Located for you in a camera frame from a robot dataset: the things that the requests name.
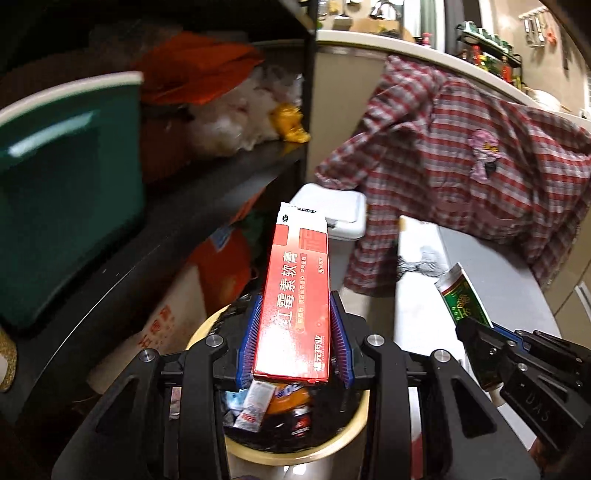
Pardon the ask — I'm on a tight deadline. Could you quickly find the black shelf rack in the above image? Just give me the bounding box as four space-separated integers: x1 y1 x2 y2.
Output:
0 0 318 480

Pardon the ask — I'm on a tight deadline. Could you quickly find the black bin liner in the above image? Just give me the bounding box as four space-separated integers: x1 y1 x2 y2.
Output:
221 294 366 454

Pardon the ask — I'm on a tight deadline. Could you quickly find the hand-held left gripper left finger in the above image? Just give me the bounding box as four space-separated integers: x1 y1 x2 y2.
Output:
51 294 264 480

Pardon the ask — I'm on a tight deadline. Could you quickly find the red plaid smock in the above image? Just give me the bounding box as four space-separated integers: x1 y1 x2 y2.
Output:
315 54 591 299

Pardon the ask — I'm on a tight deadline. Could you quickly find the yellow round trash bin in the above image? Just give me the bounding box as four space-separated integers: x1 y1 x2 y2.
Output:
184 302 371 480

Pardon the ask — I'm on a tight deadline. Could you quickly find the hanging utensil rail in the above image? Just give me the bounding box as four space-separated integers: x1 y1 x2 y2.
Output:
519 8 563 50

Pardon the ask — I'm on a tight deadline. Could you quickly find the green toothpaste tube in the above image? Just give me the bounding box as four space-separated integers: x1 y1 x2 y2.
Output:
433 261 504 408

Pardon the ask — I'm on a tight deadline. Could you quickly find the black packet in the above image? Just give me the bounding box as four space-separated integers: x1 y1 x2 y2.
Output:
276 405 315 440

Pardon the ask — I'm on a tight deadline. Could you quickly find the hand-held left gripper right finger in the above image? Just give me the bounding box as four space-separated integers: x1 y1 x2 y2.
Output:
329 291 541 480

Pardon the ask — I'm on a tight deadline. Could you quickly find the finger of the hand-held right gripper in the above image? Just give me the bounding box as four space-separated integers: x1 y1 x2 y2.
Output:
493 324 591 385
455 318 509 391

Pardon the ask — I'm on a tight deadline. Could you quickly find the orange shopping bag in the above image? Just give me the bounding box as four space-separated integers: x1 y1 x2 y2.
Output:
188 225 253 315

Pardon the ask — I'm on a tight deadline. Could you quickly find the clear plastic bags bundle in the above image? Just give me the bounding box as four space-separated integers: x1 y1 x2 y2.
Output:
188 64 306 158

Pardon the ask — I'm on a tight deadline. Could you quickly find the white kitchen countertop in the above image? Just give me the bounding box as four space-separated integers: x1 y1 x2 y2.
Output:
316 28 591 136

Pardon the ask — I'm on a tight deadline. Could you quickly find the gold woven trivet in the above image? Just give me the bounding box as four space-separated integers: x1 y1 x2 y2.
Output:
0 329 18 394

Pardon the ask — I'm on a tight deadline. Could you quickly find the white lidded bin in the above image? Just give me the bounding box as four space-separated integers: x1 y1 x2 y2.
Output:
288 183 368 297

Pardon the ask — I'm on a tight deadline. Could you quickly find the orange red fabric bag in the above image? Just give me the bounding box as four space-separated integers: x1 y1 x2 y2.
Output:
131 31 267 110

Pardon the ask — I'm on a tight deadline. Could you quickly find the white printed sack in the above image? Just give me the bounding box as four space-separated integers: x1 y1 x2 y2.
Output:
87 262 209 394

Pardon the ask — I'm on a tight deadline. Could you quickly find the orange snack bag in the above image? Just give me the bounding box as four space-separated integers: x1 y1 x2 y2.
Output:
267 383 312 417

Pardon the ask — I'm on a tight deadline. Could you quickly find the white plate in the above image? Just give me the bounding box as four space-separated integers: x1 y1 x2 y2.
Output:
530 89 563 112

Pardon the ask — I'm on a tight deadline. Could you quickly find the yellow plastic bag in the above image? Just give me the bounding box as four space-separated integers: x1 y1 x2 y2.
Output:
271 102 311 144

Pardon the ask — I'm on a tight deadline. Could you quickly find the black spice rack with bottles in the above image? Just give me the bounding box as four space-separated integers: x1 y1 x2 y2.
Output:
454 20 526 92

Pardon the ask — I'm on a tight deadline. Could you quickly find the red ointment box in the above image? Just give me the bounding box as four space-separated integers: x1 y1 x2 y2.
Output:
252 201 332 384

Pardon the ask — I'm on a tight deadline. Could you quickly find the white blue sachet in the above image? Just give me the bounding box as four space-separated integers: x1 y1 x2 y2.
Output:
233 380 278 433

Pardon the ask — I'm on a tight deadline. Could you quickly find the red cooking pot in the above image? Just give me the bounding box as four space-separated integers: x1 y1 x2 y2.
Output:
137 103 195 186

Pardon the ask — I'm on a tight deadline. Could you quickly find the green plastic bucket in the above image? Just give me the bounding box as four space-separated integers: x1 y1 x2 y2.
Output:
0 71 147 331

